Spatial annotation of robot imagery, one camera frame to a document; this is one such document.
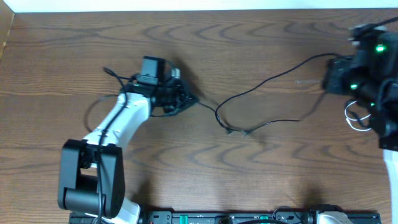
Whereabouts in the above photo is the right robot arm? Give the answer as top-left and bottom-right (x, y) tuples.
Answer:
(322, 22), (397, 223)

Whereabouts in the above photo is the white USB cable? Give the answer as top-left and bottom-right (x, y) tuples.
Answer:
(343, 99), (373, 132)

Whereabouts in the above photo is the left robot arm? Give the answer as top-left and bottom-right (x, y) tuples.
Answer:
(57, 56), (198, 224)

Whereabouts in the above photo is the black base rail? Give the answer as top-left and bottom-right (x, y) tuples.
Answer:
(68, 203), (381, 224)

